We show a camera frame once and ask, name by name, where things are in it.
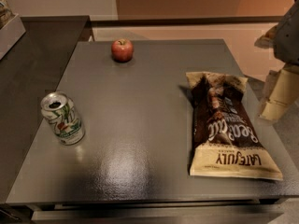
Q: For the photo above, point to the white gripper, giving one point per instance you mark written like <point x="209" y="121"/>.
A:
<point x="289" y="37"/>

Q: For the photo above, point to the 7up soda can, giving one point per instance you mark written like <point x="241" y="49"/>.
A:
<point x="62" y="116"/>

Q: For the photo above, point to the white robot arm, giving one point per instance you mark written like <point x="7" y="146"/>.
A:
<point x="283" y="38"/>

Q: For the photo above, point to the red apple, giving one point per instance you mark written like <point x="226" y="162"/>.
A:
<point x="122" y="50"/>

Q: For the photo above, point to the brown Late July snack bag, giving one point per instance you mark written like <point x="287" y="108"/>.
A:
<point x="224" y="140"/>

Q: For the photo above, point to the white box with items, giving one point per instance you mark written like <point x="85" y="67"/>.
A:
<point x="11" y="28"/>

